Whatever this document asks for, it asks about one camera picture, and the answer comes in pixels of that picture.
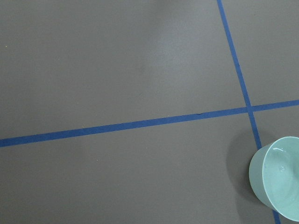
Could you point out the light green plastic bowl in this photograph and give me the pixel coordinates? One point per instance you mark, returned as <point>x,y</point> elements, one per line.
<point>274,176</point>

